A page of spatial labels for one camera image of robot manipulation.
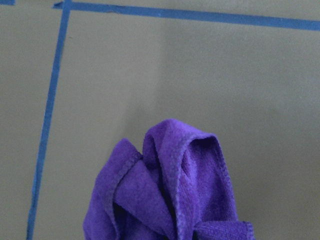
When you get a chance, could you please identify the purple cloth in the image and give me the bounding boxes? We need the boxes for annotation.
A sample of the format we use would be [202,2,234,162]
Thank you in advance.
[83,119,255,240]

